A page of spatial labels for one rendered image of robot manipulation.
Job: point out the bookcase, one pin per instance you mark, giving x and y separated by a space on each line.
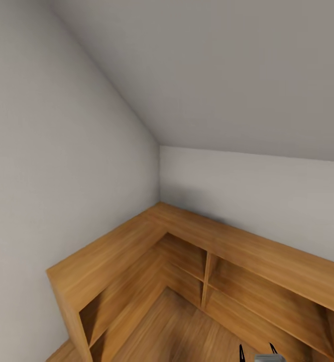
186 247
272 296
105 289

